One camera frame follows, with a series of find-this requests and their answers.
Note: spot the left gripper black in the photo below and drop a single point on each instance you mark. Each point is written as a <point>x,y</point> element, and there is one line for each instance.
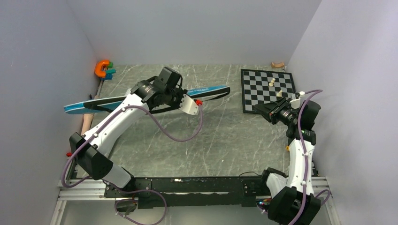
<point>181,92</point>

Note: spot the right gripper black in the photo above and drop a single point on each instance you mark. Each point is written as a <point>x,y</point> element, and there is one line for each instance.
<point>266,109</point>

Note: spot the blue racket carry bag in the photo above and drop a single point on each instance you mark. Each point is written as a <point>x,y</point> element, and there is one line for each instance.
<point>111,103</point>

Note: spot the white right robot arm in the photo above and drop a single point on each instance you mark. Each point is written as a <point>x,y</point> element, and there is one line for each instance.
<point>292,195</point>

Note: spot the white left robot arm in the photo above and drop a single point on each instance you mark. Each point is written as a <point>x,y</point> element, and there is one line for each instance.
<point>223,142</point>

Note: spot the beige chess pawn front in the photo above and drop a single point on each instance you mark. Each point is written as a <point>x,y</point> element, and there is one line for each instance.
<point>279,94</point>

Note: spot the beige chess pawn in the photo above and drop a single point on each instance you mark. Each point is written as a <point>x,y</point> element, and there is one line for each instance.
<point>279,94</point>
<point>272,83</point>

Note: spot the black white chessboard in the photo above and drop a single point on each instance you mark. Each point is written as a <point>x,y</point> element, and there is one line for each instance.
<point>255,88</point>

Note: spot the beige chess pawn rear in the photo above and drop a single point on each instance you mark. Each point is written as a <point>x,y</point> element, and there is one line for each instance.
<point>272,83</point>

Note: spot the wooden arch block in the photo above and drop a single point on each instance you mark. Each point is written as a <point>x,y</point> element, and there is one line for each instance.
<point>278,65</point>

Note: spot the green teal toy blocks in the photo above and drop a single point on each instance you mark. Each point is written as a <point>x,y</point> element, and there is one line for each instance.
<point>110,71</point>

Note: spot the orange letter C toy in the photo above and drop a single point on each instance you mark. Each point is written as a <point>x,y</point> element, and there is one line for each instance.
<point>101,68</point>

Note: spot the beige toy microphone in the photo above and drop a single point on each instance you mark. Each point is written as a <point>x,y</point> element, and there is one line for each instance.
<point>87,121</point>

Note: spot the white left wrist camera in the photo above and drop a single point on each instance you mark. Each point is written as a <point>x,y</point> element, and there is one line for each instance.
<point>188,105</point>

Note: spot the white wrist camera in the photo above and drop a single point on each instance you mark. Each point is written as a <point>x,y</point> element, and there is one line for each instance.
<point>295,101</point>
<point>188,105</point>

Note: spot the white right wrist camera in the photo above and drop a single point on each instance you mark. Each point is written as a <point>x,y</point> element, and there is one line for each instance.
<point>295,101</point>

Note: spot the wooden handled tool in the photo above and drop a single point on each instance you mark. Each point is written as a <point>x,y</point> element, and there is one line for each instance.
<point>99,88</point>

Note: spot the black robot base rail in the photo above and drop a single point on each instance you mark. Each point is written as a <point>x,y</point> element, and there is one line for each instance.
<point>245,191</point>

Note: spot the aluminium frame rail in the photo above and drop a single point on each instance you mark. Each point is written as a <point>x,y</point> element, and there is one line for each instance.
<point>77,189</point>

